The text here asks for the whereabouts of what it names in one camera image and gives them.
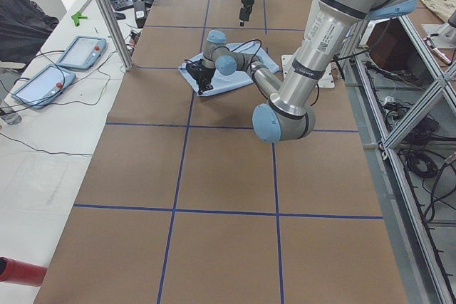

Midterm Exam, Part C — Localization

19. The blue teach pendant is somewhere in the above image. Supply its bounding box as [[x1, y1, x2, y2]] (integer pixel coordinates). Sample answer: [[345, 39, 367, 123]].
[[11, 65, 76, 109], [56, 36, 107, 70]]

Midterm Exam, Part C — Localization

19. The black bag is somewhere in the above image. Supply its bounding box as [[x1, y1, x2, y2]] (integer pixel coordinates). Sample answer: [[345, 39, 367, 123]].
[[1, 0, 59, 65]]

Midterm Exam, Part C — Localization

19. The aluminium frame post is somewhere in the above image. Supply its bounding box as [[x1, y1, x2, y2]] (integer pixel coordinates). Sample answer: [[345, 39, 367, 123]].
[[95, 0, 133, 71]]

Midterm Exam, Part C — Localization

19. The green plastic clamp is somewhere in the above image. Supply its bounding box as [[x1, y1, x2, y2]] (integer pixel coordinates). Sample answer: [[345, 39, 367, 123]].
[[71, 11, 88, 27]]

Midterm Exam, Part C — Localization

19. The aluminium truss frame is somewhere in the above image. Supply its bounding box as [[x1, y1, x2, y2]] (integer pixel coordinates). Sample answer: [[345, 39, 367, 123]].
[[343, 9, 455, 303]]

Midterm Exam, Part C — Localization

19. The light blue t-shirt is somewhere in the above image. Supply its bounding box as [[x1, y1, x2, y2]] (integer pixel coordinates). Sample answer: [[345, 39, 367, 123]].
[[179, 41, 281, 97]]

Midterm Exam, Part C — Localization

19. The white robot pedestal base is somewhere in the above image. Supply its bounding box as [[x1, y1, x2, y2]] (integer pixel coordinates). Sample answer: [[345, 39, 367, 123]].
[[280, 0, 337, 89]]

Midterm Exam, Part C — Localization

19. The far blue teach pendant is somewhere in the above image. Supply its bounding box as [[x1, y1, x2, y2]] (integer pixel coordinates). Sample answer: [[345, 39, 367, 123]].
[[56, 36, 107, 70]]

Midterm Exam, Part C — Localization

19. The red cylinder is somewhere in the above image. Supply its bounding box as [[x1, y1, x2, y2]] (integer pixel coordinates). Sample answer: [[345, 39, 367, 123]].
[[1, 257, 48, 287]]

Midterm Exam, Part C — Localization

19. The near blue teach pendant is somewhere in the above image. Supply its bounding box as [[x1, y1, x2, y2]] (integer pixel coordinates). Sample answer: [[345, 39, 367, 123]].
[[11, 65, 76, 109]]

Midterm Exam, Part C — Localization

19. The black power adapter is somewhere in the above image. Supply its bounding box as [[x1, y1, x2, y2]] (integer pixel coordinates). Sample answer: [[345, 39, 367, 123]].
[[133, 0, 147, 28]]

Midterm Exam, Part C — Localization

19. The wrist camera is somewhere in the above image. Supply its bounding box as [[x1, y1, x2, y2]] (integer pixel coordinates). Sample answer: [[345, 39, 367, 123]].
[[185, 60, 202, 80]]

